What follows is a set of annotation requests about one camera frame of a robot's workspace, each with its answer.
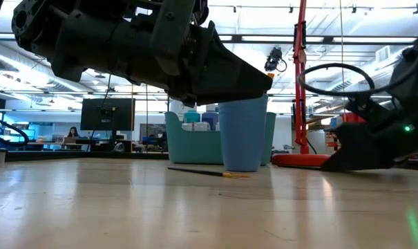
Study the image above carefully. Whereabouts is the black hose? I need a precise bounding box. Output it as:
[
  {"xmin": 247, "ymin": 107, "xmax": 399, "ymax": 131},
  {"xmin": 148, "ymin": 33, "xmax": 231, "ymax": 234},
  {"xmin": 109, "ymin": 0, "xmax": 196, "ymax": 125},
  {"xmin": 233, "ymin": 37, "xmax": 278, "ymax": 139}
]
[{"xmin": 0, "ymin": 93, "xmax": 30, "ymax": 148}]

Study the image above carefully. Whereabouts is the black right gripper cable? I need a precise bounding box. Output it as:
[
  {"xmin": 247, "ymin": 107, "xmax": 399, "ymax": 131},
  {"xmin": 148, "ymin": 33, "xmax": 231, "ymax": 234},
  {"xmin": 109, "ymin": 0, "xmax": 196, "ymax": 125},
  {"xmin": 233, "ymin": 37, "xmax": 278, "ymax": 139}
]
[{"xmin": 297, "ymin": 62, "xmax": 377, "ymax": 99}]

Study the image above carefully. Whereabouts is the large light blue paint bottle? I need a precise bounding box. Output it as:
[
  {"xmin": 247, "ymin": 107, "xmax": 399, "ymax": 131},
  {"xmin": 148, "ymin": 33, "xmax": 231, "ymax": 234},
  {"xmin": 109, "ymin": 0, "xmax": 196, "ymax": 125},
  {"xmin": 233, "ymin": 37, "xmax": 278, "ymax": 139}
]
[{"xmin": 183, "ymin": 110, "xmax": 202, "ymax": 124}]

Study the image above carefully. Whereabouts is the black overhead frame bar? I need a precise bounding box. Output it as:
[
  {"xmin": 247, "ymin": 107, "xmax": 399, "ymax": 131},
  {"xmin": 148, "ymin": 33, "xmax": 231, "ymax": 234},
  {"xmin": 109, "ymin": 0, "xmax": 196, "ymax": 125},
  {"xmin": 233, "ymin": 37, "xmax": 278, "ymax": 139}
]
[{"xmin": 218, "ymin": 33, "xmax": 418, "ymax": 45}]

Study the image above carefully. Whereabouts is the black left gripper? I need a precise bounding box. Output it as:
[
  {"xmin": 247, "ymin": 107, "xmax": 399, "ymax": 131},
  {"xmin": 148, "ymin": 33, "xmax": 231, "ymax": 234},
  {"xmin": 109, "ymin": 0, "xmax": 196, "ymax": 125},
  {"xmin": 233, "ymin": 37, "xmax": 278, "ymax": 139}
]
[{"xmin": 51, "ymin": 0, "xmax": 209, "ymax": 108}]

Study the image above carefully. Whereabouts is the black hanging cable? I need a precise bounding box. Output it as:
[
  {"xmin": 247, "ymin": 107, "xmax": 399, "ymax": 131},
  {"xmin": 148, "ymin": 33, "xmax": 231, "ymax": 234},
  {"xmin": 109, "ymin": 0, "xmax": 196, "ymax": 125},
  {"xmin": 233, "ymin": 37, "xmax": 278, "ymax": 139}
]
[{"xmin": 86, "ymin": 74, "xmax": 109, "ymax": 152}]

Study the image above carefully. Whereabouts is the blue plastic cup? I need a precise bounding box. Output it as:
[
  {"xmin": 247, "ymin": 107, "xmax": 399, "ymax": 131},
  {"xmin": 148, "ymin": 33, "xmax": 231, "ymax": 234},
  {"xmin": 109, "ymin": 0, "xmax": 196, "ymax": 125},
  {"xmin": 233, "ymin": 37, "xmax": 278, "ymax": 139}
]
[{"xmin": 218, "ymin": 93, "xmax": 269, "ymax": 173}]

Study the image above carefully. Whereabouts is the black monitor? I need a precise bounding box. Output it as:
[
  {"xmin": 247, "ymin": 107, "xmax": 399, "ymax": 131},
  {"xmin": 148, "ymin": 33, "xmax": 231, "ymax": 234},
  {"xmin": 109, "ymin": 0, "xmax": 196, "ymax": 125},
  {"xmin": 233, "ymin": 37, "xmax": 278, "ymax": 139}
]
[{"xmin": 79, "ymin": 98, "xmax": 137, "ymax": 153}]

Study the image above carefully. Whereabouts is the large purple paint bottle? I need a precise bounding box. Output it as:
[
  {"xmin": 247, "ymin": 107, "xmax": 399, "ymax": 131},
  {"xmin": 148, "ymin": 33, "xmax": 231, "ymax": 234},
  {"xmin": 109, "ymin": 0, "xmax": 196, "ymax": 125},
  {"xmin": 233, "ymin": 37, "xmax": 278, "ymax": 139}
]
[{"xmin": 201, "ymin": 111, "xmax": 220, "ymax": 131}]

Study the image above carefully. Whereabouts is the red storage bin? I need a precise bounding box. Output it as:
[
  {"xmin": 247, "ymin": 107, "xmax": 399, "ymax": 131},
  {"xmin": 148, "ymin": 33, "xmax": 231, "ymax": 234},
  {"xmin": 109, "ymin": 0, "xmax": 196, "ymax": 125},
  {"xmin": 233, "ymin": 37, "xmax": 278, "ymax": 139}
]
[{"xmin": 342, "ymin": 112, "xmax": 365, "ymax": 125}]

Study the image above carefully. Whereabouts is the black hanging camera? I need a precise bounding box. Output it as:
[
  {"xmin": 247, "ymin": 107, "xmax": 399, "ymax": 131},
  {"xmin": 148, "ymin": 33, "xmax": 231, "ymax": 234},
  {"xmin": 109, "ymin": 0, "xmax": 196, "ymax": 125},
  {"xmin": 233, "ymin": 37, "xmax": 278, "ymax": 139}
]
[{"xmin": 263, "ymin": 46, "xmax": 287, "ymax": 73}]

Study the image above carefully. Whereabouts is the gold ferrule black paintbrush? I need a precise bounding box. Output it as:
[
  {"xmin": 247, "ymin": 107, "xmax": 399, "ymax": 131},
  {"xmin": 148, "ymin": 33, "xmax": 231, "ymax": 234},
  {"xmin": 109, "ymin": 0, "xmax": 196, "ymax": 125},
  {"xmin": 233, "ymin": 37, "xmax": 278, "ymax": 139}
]
[{"xmin": 167, "ymin": 166, "xmax": 251, "ymax": 179}]

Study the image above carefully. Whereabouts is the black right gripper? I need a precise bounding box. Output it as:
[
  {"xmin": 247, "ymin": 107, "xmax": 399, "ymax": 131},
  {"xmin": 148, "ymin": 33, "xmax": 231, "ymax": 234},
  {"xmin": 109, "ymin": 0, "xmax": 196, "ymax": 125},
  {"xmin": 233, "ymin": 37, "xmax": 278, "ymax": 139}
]
[{"xmin": 320, "ymin": 33, "xmax": 418, "ymax": 172}]

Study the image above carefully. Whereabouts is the person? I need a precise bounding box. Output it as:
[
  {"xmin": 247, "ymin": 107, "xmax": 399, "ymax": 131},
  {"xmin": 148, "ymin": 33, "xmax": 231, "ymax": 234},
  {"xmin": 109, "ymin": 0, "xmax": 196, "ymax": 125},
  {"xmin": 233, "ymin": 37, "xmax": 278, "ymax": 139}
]
[{"xmin": 65, "ymin": 125, "xmax": 82, "ymax": 140}]

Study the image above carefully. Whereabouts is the teal plastic bin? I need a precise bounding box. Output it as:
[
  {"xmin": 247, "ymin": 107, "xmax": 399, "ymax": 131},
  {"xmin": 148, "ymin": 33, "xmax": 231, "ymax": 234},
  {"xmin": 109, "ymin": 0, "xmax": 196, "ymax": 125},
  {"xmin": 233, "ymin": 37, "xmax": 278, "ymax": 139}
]
[{"xmin": 164, "ymin": 111, "xmax": 277, "ymax": 166}]

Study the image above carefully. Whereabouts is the red desk lamp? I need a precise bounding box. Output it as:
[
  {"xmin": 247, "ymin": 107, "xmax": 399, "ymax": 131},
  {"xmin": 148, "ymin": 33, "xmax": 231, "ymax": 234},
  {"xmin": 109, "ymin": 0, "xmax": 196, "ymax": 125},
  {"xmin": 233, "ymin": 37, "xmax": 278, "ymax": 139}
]
[{"xmin": 271, "ymin": 0, "xmax": 334, "ymax": 168}]

